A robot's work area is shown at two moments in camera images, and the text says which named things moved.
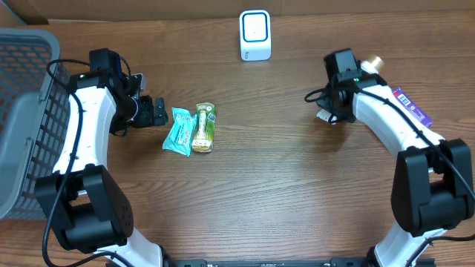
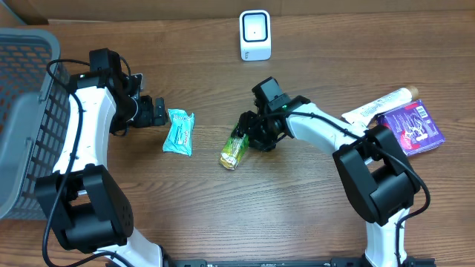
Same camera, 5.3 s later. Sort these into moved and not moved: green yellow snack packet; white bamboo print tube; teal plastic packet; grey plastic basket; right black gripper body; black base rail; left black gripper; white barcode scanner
Moved: right black gripper body; green yellow snack packet; white bamboo print tube
Not moved: black base rail; left black gripper; teal plastic packet; grey plastic basket; white barcode scanner
